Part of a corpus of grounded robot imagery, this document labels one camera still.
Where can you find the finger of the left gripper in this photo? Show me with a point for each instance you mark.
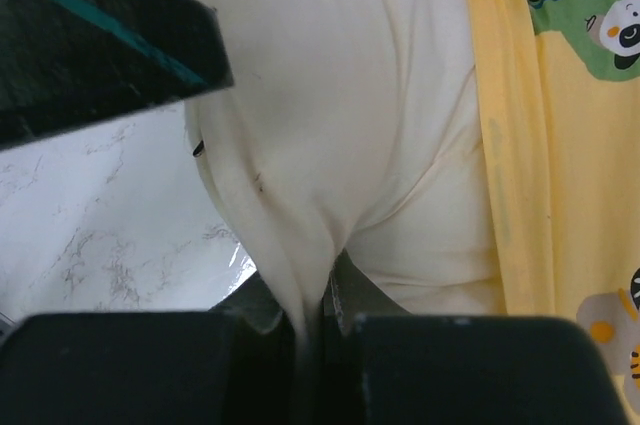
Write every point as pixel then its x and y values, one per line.
pixel 70 64

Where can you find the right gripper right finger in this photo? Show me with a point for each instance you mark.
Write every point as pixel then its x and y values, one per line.
pixel 349 294

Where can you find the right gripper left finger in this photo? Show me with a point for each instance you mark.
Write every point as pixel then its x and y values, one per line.
pixel 261 358

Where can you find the white pillow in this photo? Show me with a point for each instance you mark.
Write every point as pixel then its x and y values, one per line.
pixel 352 126

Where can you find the yellow cartoon-print pillowcase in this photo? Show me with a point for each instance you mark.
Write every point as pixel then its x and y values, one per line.
pixel 558 89

